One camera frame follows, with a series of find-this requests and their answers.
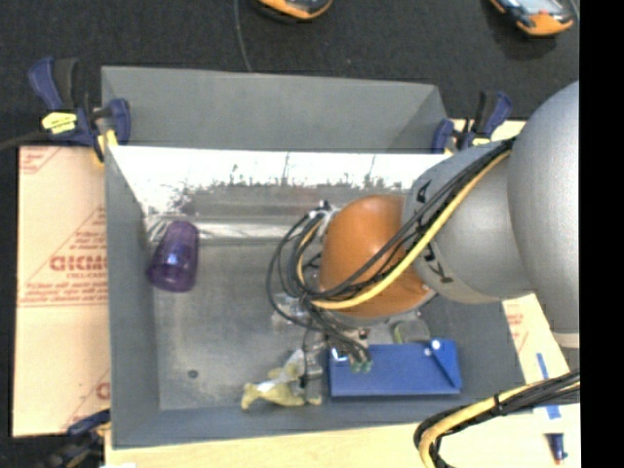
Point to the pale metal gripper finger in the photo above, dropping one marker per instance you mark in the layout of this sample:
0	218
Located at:
312	373
303	357

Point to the pale yellow toy animal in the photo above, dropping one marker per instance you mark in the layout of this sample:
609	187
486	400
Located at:
278	393

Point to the blue flat plastic block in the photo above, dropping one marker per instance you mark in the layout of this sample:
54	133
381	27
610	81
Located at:
400	371

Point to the grey-green round object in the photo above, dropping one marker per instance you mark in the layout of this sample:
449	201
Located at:
413	330

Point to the grey metal bin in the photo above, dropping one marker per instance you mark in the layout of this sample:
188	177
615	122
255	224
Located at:
219	320

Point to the clear purple plastic cup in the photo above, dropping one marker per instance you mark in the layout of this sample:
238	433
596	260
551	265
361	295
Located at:
174	256

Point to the brown cardboard board red print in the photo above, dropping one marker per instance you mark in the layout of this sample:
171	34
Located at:
58	261

